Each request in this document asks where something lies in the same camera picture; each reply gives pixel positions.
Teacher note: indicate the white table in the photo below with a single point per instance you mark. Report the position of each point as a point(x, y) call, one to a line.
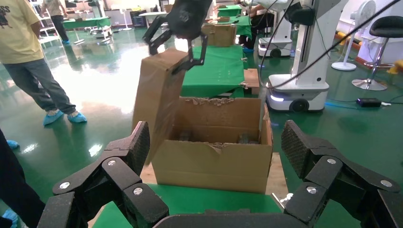
point(151, 14)

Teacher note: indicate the white pedestal fan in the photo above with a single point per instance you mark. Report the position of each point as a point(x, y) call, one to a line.
point(343, 65)
point(121, 11)

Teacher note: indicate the person in dark clothes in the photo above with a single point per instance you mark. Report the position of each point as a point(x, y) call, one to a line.
point(252, 31)

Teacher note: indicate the person in black clothes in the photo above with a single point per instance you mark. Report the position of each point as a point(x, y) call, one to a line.
point(15, 188)

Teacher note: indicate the large open brown carton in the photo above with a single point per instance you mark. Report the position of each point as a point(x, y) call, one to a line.
point(204, 170)

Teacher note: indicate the white cabinet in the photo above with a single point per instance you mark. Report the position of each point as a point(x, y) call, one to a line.
point(393, 50)

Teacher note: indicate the black bar stool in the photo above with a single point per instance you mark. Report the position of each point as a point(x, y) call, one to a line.
point(387, 26)

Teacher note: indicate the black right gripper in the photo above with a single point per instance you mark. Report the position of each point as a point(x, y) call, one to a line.
point(189, 15)

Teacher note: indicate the black cabinet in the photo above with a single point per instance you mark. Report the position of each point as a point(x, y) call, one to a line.
point(138, 19)

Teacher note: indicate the black power adapter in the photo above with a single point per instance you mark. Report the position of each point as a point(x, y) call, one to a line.
point(368, 102)

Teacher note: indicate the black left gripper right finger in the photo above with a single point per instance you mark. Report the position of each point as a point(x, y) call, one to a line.
point(330, 185)

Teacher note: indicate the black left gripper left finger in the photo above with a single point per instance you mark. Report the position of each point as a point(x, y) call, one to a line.
point(126, 188)

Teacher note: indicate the white shelf rack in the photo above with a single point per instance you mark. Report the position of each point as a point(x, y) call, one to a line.
point(45, 30)

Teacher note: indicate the yellow object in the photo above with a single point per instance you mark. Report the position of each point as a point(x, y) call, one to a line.
point(396, 66)

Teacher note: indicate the person in yellow shirt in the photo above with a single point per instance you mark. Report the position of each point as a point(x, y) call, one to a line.
point(19, 34)

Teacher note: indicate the person with beige shirt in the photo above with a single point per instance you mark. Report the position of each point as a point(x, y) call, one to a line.
point(58, 25)

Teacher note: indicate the plain green tablecloth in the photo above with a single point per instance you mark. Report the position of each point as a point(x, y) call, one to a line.
point(244, 26)
point(228, 11)
point(217, 72)
point(85, 22)

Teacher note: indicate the silver binder clip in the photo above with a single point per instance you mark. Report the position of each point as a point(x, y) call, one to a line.
point(286, 198)
point(242, 83)

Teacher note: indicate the brown cardboard box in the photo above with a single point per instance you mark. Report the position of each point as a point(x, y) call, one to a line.
point(157, 94)

